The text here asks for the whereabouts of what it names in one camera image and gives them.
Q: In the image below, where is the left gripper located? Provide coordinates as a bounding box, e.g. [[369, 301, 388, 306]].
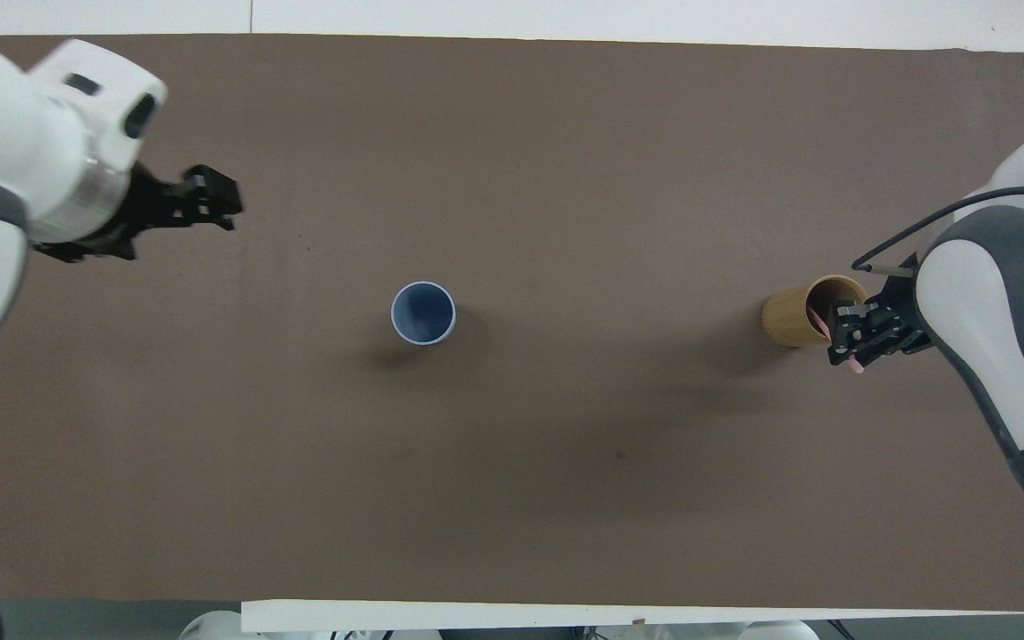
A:
[[30, 164, 179, 264]]

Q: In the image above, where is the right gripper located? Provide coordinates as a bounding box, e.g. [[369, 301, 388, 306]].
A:
[[828, 275, 933, 368]]

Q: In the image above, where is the pink chopstick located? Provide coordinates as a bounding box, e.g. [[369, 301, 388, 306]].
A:
[[810, 302, 866, 374]]

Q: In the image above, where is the wooden cup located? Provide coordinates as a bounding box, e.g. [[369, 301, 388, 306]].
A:
[[761, 274, 873, 349]]

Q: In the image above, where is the blue cup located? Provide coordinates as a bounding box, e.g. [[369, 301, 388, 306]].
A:
[[390, 281, 458, 346]]

